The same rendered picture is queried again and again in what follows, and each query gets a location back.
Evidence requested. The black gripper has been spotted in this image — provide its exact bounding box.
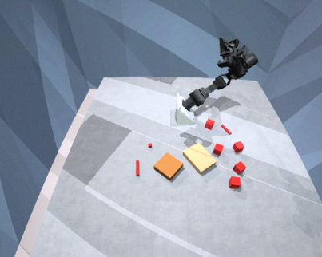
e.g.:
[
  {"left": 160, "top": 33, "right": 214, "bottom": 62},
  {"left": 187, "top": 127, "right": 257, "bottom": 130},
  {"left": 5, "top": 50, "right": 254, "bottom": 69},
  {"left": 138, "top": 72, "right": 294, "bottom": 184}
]
[{"left": 217, "top": 37, "right": 240, "bottom": 69}]

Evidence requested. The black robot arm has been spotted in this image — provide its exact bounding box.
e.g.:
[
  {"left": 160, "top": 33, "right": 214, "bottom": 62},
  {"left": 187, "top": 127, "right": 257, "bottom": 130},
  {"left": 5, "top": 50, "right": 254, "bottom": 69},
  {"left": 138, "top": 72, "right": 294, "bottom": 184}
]
[{"left": 182, "top": 45, "right": 258, "bottom": 112}]

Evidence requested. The orange square block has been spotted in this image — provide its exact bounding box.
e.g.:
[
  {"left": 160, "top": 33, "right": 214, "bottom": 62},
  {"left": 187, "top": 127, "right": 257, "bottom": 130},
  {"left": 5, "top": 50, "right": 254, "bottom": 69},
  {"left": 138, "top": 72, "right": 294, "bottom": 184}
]
[{"left": 153, "top": 153, "right": 184, "bottom": 181}]

